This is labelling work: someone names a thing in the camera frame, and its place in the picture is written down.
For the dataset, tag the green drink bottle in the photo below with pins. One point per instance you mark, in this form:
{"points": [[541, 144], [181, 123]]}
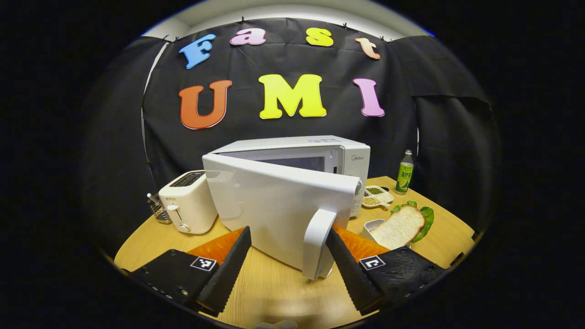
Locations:
{"points": [[404, 176]]}

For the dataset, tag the green lettuce leaf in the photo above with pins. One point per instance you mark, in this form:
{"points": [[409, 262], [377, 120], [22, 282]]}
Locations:
{"points": [[428, 221]]}

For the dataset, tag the row of black cloth clips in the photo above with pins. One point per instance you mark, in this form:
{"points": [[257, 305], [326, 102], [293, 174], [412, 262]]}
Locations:
{"points": [[242, 19]]}

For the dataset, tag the white bread slice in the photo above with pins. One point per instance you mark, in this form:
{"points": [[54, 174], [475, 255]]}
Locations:
{"points": [[400, 226]]}

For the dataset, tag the white divided dish of grains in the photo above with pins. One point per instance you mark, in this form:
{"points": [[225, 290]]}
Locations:
{"points": [[377, 198]]}

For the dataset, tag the white rectangular tray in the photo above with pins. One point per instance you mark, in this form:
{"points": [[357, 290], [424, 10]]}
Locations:
{"points": [[372, 225]]}

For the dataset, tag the black backdrop cloth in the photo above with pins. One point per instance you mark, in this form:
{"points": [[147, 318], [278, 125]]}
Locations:
{"points": [[247, 61]]}

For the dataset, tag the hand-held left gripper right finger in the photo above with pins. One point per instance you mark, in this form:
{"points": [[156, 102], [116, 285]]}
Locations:
{"points": [[349, 276]]}

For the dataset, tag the white microwave oven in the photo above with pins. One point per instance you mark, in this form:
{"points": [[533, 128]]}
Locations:
{"points": [[274, 205]]}

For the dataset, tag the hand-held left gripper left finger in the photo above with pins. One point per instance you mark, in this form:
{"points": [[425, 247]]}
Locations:
{"points": [[227, 274]]}

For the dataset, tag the white toaster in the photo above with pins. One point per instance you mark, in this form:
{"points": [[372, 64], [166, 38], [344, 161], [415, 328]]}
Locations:
{"points": [[192, 205]]}

